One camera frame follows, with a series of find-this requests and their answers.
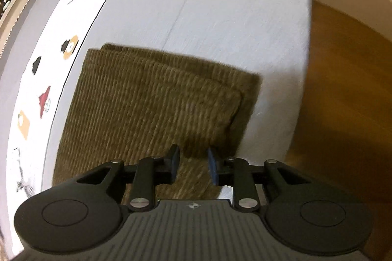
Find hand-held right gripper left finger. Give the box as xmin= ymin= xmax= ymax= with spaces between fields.
xmin=76 ymin=144 xmax=181 ymax=212

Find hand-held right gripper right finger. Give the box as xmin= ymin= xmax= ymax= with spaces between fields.
xmin=208 ymin=148 xmax=310 ymax=212

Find olive corduroy pants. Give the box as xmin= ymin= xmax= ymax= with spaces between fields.
xmin=52 ymin=43 xmax=263 ymax=201

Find grey printed bed sheet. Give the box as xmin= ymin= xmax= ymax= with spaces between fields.
xmin=0 ymin=0 xmax=315 ymax=253

